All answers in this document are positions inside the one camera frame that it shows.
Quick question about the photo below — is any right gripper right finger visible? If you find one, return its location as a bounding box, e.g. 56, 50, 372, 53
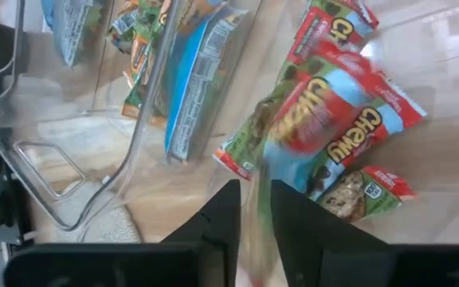
270, 179, 392, 287

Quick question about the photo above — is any round woven rope mat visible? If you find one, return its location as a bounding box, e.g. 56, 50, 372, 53
52, 181, 143, 244

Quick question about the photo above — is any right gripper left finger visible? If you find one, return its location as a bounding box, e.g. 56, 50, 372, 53
159, 179, 241, 287

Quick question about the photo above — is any clear plastic bin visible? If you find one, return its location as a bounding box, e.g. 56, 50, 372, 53
0, 0, 262, 232
125, 0, 459, 287

